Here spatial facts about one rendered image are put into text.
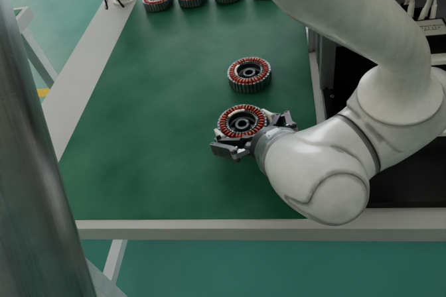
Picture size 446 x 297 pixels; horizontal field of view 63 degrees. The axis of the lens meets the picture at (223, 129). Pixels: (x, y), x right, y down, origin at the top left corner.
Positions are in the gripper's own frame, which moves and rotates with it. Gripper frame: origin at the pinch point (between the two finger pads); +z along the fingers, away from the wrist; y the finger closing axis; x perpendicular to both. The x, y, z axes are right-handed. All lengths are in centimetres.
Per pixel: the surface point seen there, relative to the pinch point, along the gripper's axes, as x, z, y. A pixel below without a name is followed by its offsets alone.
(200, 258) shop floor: 60, 50, 23
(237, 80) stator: -8.1, 10.8, -4.8
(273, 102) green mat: -0.8, 5.6, -10.1
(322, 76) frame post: -3.9, -1.1, -21.0
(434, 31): -7.9, -16.4, -38.0
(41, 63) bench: -31, 105, 56
